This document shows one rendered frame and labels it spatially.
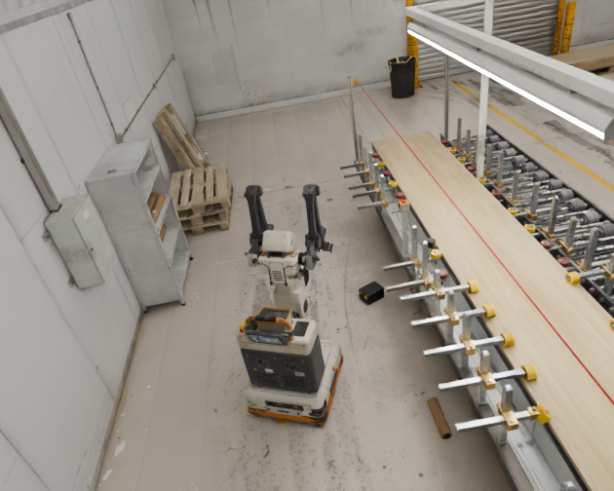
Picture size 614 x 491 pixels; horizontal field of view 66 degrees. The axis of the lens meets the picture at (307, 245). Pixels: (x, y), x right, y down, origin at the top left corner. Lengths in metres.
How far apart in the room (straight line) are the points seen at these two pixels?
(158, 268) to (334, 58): 6.98
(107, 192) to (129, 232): 0.44
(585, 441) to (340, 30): 9.15
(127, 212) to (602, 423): 3.90
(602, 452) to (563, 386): 0.38
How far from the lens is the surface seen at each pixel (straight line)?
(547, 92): 2.29
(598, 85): 2.05
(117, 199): 4.61
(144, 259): 4.90
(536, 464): 2.93
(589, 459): 2.67
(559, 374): 2.96
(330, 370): 3.74
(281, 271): 3.28
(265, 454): 3.73
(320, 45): 10.58
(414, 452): 3.62
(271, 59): 10.54
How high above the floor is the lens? 3.06
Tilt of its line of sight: 33 degrees down
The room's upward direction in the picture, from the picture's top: 10 degrees counter-clockwise
